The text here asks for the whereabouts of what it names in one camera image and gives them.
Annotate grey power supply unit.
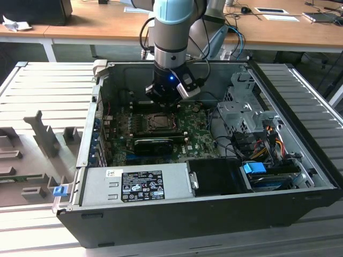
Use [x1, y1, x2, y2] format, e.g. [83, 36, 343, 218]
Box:
[79, 163, 193, 207]

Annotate silver-topped CPU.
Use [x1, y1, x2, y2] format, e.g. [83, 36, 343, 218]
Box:
[152, 115, 172, 130]

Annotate silver metal drive cage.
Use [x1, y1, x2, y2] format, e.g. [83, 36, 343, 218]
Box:
[215, 71, 285, 140]

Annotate green motherboard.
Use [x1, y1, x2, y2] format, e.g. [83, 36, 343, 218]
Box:
[106, 103, 223, 168]

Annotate metal CPU socket cover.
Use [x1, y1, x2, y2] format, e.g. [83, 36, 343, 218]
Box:
[144, 112, 177, 132]

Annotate black plastic shroud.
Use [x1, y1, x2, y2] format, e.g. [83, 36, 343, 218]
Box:
[185, 157, 254, 198]

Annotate white paper sheet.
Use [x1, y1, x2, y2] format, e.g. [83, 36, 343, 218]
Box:
[123, 6, 153, 14]
[262, 13, 301, 22]

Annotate green RAM stick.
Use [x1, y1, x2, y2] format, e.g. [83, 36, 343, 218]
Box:
[0, 175, 45, 184]

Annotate grey notebook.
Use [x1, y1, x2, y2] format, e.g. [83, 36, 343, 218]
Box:
[302, 11, 341, 25]

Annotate black and grey PC case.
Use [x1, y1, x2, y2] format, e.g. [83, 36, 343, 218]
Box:
[55, 60, 343, 250]

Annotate hard disk in blue carrier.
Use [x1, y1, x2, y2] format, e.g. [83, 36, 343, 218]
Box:
[241, 162, 306, 192]

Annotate wooden desk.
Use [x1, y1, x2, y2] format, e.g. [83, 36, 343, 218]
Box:
[0, 24, 57, 64]
[42, 0, 343, 64]

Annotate yellow and red wire bundle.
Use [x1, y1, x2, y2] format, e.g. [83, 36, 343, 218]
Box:
[250, 139, 285, 161]

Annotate black computer box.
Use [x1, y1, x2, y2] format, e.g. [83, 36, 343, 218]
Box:
[0, 0, 73, 27]

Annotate grey parts rack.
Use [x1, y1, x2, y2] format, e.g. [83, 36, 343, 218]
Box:
[0, 109, 84, 208]

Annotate beige plastic latch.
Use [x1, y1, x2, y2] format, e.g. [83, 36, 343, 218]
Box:
[92, 59, 108, 79]

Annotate CPU socket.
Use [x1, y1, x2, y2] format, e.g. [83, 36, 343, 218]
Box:
[143, 112, 179, 133]

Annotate blue cable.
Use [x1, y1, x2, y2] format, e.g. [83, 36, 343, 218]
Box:
[227, 25, 246, 61]

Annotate black graphics card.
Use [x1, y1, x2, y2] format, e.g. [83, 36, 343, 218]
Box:
[133, 137, 174, 156]

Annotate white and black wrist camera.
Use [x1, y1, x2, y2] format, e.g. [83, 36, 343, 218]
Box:
[176, 68, 202, 101]

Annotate crumpled white paper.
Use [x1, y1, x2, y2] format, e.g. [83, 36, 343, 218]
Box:
[2, 15, 33, 33]

